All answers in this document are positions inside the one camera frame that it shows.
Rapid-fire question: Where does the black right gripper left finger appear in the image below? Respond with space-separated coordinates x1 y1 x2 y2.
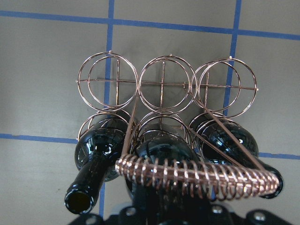
68 213 105 225

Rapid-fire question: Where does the dark glass wine bottle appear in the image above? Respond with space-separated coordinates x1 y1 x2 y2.
127 129 210 224

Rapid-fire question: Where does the copper wire wine basket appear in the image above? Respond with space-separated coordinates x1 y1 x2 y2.
76 50 282 201

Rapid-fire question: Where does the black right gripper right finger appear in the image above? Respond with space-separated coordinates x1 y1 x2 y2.
245 209 286 225

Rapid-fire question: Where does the dark wine bottle in basket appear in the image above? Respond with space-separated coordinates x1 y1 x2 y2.
64 110 138 214

